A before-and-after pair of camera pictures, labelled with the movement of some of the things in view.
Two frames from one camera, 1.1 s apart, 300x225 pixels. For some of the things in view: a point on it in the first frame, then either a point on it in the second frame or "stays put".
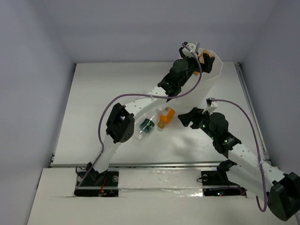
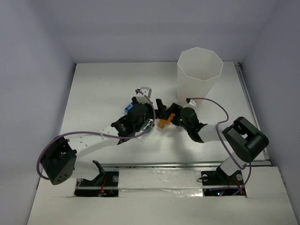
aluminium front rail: [57, 164] stays put
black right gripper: [186, 117] → [176, 108]
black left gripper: [203, 62] → [152, 110]
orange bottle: [166, 116] stays put
